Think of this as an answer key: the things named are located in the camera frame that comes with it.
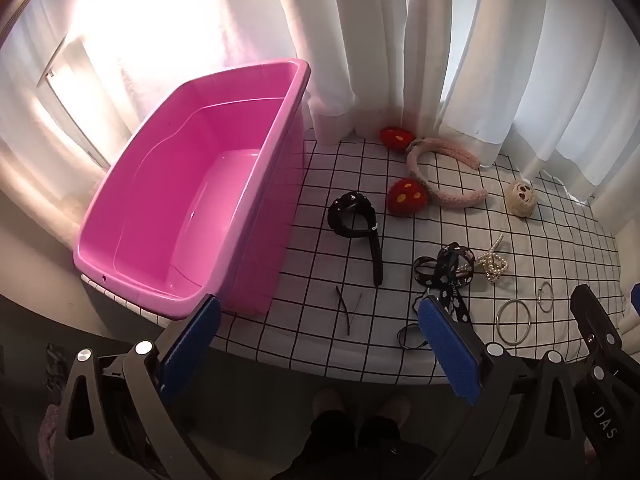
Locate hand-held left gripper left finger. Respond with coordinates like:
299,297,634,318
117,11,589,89
52,294,222,480

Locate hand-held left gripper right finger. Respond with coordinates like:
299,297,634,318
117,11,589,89
415,296,591,480

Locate black hair tie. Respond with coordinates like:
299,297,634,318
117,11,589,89
397,324,428,351

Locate large silver bangle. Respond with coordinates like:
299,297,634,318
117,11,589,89
496,298,532,346

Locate black printed ribbon lanyard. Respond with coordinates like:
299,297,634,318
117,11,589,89
412,242,476,326

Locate pearl bow hair clip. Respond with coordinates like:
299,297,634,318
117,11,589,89
475,234,511,287

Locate black hair pin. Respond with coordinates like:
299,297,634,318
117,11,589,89
336,286,363,335

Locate black studded belt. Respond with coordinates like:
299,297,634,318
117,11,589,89
327,191,385,288

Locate pink plastic bin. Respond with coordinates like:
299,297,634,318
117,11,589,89
73,58,312,320

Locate person's right shoe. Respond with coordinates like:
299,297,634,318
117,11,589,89
375,394,412,423

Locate person's shoe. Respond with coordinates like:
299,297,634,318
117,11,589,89
312,389,346,417
375,394,412,423

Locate person's left shoe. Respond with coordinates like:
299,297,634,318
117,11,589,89
312,389,346,417

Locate cream plush sloth head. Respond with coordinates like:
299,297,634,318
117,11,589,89
505,180,540,220

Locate white black-grid tablecloth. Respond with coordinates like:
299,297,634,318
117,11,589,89
82,127,626,386

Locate pink fuzzy headband red ears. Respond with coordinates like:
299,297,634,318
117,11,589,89
379,126,488,217

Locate thick white curtain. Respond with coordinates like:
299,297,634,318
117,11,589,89
270,0,418,147
402,0,640,201

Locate sheer white curtain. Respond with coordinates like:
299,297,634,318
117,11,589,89
0,0,301,201

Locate white window frame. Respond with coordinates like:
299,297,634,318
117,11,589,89
37,35,116,171

